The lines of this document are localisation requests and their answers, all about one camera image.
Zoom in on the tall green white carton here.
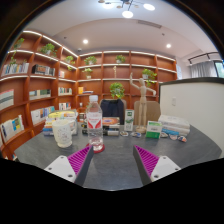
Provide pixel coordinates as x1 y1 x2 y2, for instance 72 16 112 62
123 109 136 132

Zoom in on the white book stack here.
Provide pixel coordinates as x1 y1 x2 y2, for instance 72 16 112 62
158 114 191 137

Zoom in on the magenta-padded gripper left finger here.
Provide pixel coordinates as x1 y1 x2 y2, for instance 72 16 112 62
43 145 95 187

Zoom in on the orange wooden shelf unit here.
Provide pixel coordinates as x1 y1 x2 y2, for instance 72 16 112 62
0 29 178 161

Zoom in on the clear plastic water bottle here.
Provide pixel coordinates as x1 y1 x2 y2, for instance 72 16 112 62
85 94 104 153

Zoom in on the black ceiling track rail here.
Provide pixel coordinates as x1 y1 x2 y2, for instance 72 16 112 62
187 51 221 65

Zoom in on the white printed paper cup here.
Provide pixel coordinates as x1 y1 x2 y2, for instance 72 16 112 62
51 118 78 149

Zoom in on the ceiling air vent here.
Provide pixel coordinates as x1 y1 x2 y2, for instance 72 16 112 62
137 19 163 29

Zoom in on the wooden artist mannequin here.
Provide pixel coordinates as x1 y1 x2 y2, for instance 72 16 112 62
129 72 157 134

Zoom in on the colourful book stack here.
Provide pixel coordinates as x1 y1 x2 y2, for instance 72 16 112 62
42 109 79 137

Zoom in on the branched ceiling lamp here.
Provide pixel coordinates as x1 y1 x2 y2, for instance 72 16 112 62
97 0 156 19

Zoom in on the small green white box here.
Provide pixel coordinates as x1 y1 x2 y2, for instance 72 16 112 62
145 120 163 140

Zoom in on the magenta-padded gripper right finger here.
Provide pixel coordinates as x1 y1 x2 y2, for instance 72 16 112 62
132 144 182 187

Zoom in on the dark chair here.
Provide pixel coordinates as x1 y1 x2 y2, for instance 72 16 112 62
99 98 126 125

